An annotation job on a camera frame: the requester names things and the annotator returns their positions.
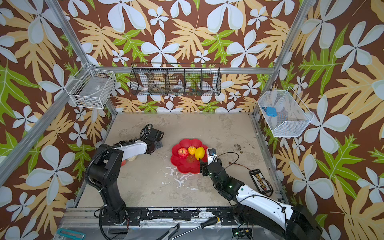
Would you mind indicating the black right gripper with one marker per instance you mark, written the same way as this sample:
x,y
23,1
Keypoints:
x,y
204,168

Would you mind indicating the yellow lemon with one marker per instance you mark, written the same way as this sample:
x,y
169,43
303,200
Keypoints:
x,y
200,153

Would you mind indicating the small yellow orange fruit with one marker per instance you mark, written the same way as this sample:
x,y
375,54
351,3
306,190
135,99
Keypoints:
x,y
192,150

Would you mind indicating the red apple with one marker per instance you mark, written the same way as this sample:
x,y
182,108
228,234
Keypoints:
x,y
183,153

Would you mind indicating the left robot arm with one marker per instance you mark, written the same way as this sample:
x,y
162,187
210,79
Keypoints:
x,y
104,168

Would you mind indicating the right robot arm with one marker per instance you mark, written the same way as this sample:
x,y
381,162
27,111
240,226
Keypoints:
x,y
252,208

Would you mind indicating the black grape bunch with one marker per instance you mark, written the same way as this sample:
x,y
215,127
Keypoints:
x,y
125,142

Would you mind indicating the white garlic bulb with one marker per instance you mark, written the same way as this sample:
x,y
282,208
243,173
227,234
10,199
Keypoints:
x,y
132,158

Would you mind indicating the blue object in basket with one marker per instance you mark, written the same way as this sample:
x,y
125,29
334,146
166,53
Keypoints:
x,y
271,112

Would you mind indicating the white mesh basket right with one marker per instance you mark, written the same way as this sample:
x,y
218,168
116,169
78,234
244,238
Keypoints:
x,y
293,114

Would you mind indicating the aluminium rear crossbar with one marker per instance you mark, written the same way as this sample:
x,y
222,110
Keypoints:
x,y
225,70

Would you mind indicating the teal tool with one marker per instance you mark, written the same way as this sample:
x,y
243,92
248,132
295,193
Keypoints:
x,y
67,234

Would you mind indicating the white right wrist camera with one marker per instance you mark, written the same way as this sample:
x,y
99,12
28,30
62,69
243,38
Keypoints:
x,y
211,155

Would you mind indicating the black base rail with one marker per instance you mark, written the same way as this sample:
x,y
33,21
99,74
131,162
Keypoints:
x,y
137,216

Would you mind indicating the black handled screwdriver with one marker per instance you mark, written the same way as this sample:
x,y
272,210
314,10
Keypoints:
x,y
210,222

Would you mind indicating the black wire basket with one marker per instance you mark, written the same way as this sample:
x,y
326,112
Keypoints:
x,y
179,82

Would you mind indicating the black pliers handle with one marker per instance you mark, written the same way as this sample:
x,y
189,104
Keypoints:
x,y
169,234

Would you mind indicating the white wire basket left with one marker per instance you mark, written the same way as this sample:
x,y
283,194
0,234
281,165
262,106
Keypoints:
x,y
91,87

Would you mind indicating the aluminium frame post right rear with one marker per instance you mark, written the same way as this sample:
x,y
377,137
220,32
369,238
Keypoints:
x,y
288,43

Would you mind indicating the aluminium frame post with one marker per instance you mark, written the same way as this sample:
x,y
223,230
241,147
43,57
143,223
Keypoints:
x,y
288,43
75,43

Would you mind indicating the aluminium frame post left rear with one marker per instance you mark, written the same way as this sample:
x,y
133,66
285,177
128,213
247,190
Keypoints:
x,y
75,43

